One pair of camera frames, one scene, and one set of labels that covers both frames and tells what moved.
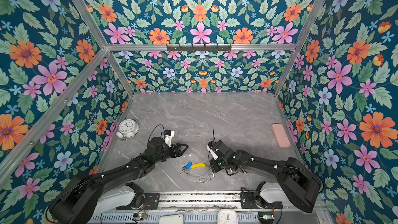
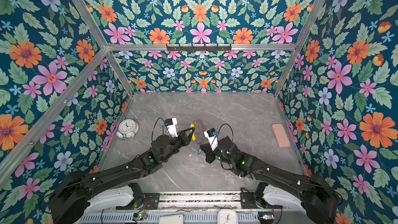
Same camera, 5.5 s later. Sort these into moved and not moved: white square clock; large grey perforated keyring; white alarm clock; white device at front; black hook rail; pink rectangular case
Moved: large grey perforated keyring
Not moved: black hook rail; white square clock; white alarm clock; pink rectangular case; white device at front
